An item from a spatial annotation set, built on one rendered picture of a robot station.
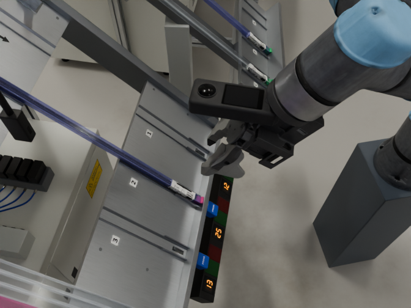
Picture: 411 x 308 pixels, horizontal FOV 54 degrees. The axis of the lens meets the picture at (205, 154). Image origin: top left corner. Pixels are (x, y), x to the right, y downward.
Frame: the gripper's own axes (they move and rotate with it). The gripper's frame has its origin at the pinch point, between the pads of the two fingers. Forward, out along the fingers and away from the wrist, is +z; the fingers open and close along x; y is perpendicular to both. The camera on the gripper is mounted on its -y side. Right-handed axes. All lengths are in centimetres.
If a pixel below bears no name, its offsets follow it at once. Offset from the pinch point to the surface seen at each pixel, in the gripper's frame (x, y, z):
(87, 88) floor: 84, -20, 115
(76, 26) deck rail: 18.9, -27.0, 7.8
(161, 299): -20.2, 4.4, 16.1
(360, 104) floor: 98, 93, 51
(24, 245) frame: -13.1, -19.0, 39.2
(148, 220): -8.5, -2.0, 14.3
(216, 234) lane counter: -3.8, 14.4, 19.7
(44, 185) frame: 1.6, -20.2, 41.2
